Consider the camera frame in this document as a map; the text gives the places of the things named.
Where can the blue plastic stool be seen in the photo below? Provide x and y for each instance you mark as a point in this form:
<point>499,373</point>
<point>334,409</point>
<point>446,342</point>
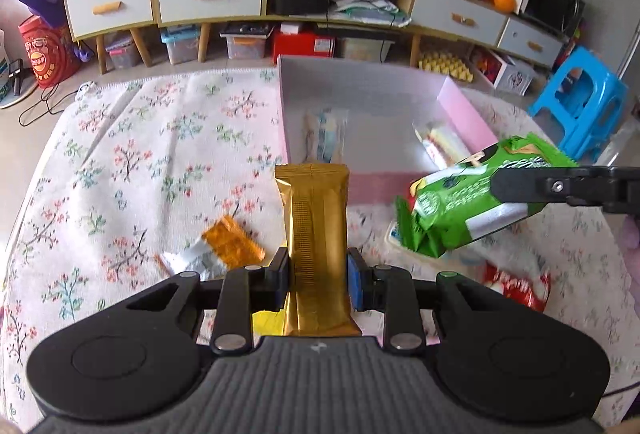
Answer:
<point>580,98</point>

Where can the orange fruit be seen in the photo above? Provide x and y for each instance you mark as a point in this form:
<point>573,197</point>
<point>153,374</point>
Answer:
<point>505,2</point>

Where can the pink cardboard box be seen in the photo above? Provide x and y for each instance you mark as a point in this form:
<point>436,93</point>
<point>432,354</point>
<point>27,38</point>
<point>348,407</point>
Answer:
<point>360,93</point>

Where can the blue lid storage bin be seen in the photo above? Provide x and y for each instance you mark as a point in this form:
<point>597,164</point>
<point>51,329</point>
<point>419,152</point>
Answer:
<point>180,46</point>

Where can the yellow snack packet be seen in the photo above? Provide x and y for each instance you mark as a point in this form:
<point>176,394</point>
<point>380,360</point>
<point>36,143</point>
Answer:
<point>265,323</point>

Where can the green snack packet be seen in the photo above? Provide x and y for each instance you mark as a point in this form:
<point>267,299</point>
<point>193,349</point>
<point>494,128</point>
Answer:
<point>450,209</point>

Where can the floral tablecloth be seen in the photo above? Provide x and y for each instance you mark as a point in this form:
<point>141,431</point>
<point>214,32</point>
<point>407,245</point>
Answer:
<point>150,138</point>

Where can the black microwave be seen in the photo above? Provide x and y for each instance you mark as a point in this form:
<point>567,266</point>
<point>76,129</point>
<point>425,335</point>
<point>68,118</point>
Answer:
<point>550,6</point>

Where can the red printed bag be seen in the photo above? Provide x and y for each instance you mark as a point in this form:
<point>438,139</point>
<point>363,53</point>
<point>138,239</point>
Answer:
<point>45,53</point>

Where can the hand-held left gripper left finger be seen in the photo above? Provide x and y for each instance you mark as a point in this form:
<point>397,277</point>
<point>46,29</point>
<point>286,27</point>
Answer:
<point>281,279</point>

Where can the yellow egg tray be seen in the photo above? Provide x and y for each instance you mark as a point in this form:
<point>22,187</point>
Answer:
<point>445,66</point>

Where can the clear bin black lid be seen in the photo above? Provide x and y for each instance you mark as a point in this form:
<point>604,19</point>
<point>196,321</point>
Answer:
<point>245,43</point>

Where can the gold snack packet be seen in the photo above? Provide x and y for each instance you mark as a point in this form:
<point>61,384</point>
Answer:
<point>315,224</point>

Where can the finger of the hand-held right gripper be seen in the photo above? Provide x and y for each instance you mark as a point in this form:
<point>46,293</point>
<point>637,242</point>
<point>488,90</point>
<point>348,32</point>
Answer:
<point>555,186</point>

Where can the clear storage bin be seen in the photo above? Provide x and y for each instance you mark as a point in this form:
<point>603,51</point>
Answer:
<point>122,53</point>

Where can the pile of papers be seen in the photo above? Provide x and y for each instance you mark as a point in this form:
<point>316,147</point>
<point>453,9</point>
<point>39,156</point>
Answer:
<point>370,6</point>

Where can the orange cracker packet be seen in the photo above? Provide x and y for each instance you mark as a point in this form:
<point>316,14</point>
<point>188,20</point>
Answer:
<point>230,239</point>

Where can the clear plastic bin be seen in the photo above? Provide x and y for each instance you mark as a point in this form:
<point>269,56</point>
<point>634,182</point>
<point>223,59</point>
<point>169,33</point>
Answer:
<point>365,49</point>

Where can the red white snack packet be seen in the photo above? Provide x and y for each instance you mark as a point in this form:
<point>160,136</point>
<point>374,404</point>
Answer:
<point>520,289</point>

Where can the red box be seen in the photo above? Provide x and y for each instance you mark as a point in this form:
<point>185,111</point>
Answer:
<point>300,46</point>

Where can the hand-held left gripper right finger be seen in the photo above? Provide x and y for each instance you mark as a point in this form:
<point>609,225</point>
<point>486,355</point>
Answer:
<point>355,281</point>

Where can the white printed box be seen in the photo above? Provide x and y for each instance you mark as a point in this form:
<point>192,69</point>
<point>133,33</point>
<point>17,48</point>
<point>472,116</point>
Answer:
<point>510,73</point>

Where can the black remote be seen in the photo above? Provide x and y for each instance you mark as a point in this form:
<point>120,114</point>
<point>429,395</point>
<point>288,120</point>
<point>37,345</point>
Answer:
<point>16,76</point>

